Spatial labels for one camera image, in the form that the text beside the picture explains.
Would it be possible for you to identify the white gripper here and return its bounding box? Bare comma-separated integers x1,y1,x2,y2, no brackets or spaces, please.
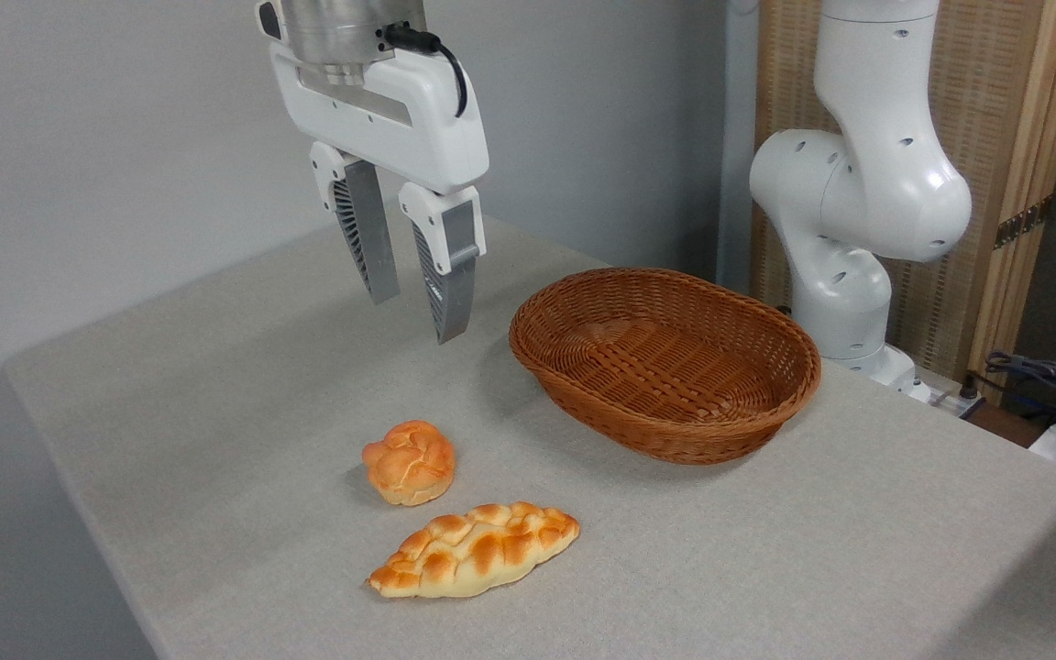
258,0,490,346

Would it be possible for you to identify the round orange bread roll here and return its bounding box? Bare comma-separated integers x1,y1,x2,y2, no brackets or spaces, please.
362,420,457,507

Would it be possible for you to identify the brown wicker basket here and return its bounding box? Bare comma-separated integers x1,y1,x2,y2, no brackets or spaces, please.
508,267,822,466

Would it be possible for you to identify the long braided bread loaf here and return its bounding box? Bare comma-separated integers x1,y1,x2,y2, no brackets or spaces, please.
367,501,581,600

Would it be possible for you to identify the grey fabric tablecloth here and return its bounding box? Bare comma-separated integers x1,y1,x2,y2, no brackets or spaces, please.
4,194,1056,660

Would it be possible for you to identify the brass screen hinge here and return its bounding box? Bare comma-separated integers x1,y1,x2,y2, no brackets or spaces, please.
994,196,1054,250

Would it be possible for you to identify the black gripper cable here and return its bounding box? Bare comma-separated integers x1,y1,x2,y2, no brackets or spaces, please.
384,22,470,119

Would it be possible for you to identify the black cable bundle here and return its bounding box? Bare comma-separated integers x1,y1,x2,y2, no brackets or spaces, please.
970,351,1056,432

